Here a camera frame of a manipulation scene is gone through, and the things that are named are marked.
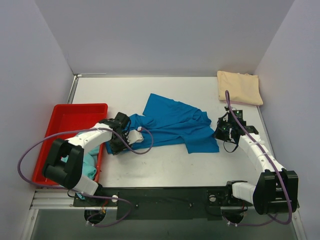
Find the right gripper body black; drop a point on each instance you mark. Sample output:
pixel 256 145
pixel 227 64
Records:
pixel 222 133

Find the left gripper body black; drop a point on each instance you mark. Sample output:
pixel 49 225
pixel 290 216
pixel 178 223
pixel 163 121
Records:
pixel 117 144

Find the blue t shirt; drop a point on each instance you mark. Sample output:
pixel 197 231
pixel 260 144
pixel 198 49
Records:
pixel 173 122

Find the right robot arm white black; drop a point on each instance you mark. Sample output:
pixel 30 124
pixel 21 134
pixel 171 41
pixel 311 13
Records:
pixel 276 190

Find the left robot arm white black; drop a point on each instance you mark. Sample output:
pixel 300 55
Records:
pixel 64 163

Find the folded pink t shirt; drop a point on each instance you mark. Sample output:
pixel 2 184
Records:
pixel 239 103

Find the teal t shirt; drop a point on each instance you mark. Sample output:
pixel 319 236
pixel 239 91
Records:
pixel 88 165

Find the folded beige t shirt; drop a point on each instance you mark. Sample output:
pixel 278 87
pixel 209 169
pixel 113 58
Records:
pixel 241 87

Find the red plastic bin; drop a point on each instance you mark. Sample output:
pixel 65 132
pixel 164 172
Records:
pixel 67 117

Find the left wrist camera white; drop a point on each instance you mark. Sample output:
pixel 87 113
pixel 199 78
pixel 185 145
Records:
pixel 134 136

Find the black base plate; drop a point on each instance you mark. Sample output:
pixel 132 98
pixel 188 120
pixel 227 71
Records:
pixel 168 203

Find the aluminium rail frame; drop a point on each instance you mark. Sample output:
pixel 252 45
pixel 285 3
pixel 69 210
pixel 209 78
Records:
pixel 52 199

